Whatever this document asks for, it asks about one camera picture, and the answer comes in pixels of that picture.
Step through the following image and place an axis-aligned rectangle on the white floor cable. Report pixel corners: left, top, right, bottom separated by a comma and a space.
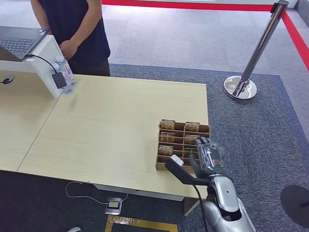
66, 181, 129, 205

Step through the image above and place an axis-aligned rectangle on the grey laptop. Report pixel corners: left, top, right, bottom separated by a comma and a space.
0, 25, 50, 62

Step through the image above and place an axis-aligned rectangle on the person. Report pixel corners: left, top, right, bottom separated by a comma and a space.
30, 0, 112, 77

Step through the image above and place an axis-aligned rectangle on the metal floor socket box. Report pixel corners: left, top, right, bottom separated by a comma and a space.
105, 198, 123, 216

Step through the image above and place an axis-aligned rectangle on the white laptop stand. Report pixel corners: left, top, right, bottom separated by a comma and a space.
0, 34, 65, 99

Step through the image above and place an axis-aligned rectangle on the chrome stanchion base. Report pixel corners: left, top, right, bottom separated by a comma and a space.
223, 75, 258, 101

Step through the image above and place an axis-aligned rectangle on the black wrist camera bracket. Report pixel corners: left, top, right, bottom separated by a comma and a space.
165, 158, 212, 187

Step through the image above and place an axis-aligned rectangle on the small black desk object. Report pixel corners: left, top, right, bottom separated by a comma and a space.
0, 74, 15, 85

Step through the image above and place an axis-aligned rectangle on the red barrier belt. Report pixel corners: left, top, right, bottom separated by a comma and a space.
101, 0, 275, 12
281, 9, 309, 73

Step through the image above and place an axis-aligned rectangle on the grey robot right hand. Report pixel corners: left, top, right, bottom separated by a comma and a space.
189, 136, 227, 179

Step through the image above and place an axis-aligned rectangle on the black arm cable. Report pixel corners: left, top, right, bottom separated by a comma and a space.
192, 184, 209, 232

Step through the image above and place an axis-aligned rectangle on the dark blue-grey floor rug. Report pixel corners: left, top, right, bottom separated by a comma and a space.
0, 63, 309, 232

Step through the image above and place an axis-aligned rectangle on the chrome stanchion post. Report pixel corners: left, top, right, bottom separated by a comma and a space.
232, 0, 289, 97

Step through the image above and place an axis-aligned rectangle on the grey desk underframe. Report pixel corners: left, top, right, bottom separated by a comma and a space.
93, 184, 202, 217

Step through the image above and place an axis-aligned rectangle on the black laptop power cable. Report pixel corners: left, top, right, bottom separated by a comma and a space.
25, 53, 58, 74

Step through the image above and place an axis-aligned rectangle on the person's left hand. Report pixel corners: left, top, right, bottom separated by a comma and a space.
59, 39, 78, 61

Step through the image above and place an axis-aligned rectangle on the wooden card holder box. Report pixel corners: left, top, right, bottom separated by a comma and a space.
155, 119, 210, 174

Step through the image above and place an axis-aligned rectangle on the clear water bottle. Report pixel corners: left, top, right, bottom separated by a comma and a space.
55, 56, 77, 87
51, 63, 73, 95

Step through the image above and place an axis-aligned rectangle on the black round floor base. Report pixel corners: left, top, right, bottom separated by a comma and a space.
280, 185, 309, 229

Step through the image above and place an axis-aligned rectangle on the black power adapter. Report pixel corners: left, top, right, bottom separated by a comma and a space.
51, 72, 67, 89

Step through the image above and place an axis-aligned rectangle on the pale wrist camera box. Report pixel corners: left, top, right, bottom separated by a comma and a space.
170, 154, 185, 167

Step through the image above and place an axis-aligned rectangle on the yellow framed floor mat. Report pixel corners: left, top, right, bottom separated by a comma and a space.
104, 215, 179, 232

